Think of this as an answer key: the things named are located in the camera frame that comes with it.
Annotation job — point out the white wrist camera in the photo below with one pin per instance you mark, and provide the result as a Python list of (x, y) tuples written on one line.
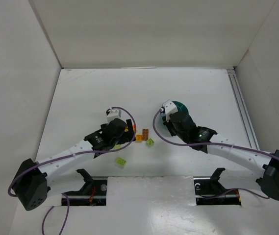
[(112, 114), (168, 108)]

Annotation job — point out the brown 2x4 lego plate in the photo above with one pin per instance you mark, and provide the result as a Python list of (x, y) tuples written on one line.
[(145, 134)]

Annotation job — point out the green 2x2 lego near finger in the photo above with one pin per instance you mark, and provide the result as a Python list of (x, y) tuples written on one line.
[(150, 142)]

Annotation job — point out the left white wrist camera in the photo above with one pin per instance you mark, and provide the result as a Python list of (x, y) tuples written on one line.
[(112, 114)]

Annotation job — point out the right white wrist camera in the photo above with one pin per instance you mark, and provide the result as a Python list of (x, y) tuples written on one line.
[(168, 108)]

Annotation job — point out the aluminium rail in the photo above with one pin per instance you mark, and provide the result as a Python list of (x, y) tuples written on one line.
[(243, 115)]

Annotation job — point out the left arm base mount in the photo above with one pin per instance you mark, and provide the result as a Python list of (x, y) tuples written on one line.
[(92, 193)]

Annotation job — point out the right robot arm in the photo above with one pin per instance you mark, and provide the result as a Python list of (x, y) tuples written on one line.
[(265, 165)]

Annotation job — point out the teal divided round container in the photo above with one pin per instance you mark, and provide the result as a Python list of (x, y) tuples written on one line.
[(181, 108)]

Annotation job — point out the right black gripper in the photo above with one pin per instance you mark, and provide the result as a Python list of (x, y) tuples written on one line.
[(168, 124)]

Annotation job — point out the small yellow 2x2 lego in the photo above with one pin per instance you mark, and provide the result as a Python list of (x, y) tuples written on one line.
[(139, 138)]

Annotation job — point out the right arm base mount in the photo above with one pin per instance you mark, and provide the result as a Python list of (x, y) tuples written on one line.
[(210, 192)]

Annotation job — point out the green 2x4 lego brick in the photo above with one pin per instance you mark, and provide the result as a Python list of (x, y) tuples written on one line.
[(120, 162)]

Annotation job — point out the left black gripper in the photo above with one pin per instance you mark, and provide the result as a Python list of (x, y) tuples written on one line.
[(128, 129)]

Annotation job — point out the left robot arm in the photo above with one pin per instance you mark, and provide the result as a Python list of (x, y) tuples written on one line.
[(34, 181)]

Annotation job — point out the green 2x2 lego brick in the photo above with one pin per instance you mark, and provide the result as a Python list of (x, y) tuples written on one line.
[(116, 147)]

